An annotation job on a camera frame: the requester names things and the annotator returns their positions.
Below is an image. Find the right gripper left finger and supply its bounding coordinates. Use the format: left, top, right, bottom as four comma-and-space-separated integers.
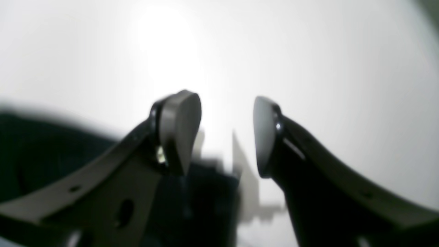
1, 90, 202, 247

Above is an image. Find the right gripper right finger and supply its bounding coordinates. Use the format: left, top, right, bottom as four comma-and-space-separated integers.
253, 96, 439, 247

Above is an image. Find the black T-shirt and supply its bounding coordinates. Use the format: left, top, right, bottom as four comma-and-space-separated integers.
0, 111, 239, 247

